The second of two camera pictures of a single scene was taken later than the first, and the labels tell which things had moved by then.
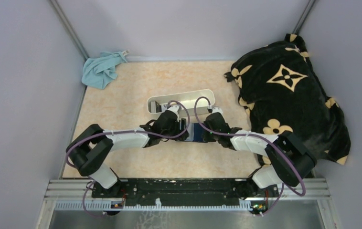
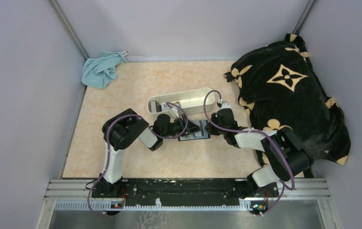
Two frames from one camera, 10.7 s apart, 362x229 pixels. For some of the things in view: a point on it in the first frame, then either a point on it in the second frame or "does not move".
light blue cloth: [98, 70] does not move
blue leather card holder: [198, 129] does not move
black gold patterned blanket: [281, 93] does not move
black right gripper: [204, 129] -> [214, 123]
